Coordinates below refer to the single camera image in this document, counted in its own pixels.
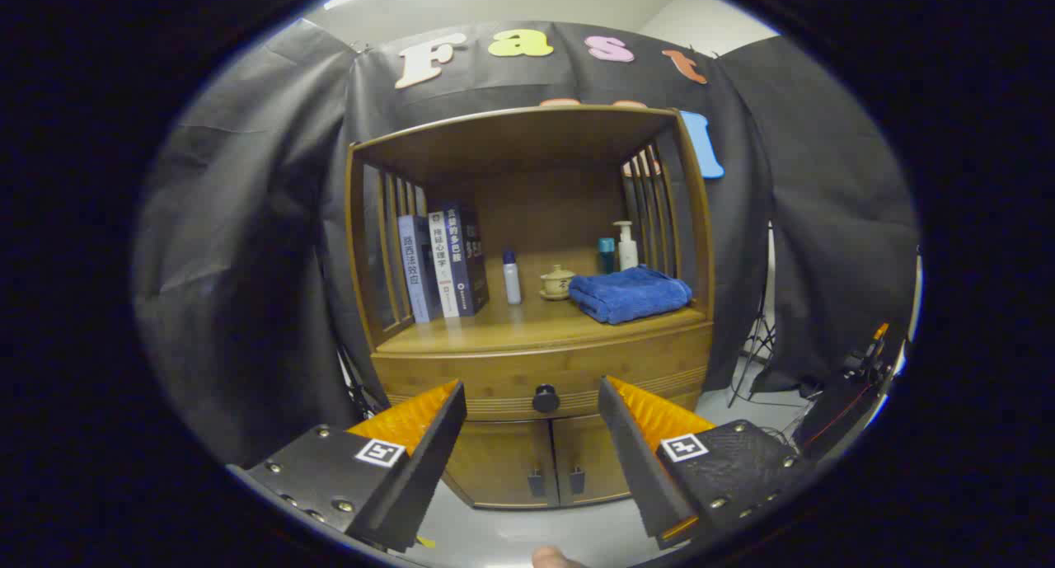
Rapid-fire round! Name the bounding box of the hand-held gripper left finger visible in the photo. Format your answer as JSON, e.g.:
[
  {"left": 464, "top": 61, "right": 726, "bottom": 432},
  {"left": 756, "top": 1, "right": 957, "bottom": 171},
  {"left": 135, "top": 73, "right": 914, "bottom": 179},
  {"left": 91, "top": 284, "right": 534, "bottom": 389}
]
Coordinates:
[{"left": 239, "top": 378, "right": 468, "bottom": 554}]

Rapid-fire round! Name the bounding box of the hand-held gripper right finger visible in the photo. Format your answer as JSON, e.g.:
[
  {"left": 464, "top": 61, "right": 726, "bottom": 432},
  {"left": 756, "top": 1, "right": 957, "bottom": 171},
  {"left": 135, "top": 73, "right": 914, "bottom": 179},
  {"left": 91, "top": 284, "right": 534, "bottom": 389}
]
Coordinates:
[{"left": 598, "top": 375, "right": 817, "bottom": 551}]

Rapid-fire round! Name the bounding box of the wooden drawer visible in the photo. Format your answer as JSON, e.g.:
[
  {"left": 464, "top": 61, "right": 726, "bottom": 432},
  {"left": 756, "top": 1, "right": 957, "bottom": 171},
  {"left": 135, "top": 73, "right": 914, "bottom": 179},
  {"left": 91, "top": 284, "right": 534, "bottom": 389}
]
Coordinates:
[{"left": 371, "top": 321, "right": 714, "bottom": 425}]

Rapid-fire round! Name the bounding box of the wooden cabinet door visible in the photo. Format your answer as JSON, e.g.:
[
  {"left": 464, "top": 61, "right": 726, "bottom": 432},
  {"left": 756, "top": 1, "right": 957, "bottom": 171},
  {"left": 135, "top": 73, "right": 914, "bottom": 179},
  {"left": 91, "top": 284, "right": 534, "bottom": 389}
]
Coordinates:
[
  {"left": 445, "top": 420, "right": 560, "bottom": 509},
  {"left": 551, "top": 411, "right": 635, "bottom": 505}
]

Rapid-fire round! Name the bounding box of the wooden countertop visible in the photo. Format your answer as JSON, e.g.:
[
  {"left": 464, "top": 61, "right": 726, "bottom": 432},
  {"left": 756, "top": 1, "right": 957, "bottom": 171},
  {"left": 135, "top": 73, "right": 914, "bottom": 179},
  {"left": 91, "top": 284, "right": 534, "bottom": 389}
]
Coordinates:
[{"left": 375, "top": 251, "right": 710, "bottom": 356}]

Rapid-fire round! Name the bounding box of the wooden cabinet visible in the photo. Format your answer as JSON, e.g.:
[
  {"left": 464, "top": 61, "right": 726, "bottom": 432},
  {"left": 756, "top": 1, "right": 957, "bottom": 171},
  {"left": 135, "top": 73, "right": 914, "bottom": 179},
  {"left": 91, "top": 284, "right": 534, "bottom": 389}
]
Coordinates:
[{"left": 345, "top": 105, "right": 716, "bottom": 511}]

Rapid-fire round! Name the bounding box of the blue folded towel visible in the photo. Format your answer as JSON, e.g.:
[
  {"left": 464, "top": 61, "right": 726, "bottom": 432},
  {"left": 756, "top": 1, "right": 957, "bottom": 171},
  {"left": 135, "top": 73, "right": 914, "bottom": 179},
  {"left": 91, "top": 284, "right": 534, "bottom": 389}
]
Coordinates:
[{"left": 568, "top": 265, "right": 693, "bottom": 326}]

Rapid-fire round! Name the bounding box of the black tripod stand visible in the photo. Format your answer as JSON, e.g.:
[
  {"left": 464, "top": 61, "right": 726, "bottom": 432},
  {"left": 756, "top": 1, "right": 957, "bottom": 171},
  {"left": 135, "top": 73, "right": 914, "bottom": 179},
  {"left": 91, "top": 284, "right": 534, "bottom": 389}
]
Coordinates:
[{"left": 727, "top": 222, "right": 777, "bottom": 408}]

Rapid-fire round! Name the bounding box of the light blue book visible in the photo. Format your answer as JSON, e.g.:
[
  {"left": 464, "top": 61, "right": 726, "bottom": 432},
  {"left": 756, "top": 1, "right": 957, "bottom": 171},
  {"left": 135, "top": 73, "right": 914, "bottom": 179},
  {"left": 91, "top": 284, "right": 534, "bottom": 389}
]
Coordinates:
[{"left": 397, "top": 214, "right": 442, "bottom": 324}]

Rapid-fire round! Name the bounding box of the beige lidded teacup with saucer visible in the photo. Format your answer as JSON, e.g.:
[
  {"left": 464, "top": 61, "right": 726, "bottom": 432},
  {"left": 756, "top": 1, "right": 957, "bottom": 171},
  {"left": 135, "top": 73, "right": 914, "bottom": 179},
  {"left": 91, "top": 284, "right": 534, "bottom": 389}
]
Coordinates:
[{"left": 539, "top": 264, "right": 578, "bottom": 302}]

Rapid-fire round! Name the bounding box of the white spine book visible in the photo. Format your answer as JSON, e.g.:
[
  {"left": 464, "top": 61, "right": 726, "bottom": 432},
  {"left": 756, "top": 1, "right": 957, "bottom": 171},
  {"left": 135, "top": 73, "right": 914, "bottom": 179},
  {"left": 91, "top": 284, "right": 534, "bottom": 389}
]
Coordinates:
[{"left": 428, "top": 211, "right": 460, "bottom": 319}]

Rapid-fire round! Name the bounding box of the black equipment with orange part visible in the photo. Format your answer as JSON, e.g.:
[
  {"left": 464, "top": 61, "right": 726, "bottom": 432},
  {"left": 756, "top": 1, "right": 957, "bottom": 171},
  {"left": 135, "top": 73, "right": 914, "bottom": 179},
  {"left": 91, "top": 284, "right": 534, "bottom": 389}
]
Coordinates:
[{"left": 795, "top": 321, "right": 895, "bottom": 462}]

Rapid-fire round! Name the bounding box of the dark blue book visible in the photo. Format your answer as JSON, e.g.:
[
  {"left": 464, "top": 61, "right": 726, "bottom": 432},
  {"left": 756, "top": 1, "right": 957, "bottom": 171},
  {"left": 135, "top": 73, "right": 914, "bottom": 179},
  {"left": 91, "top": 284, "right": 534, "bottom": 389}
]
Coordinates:
[{"left": 443, "top": 203, "right": 490, "bottom": 317}]

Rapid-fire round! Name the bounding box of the white pump bottle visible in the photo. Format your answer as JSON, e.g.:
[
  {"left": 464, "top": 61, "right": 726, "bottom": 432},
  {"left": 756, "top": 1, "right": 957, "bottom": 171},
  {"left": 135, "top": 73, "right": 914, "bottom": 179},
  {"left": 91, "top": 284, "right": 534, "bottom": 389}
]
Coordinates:
[{"left": 612, "top": 220, "right": 640, "bottom": 271}]

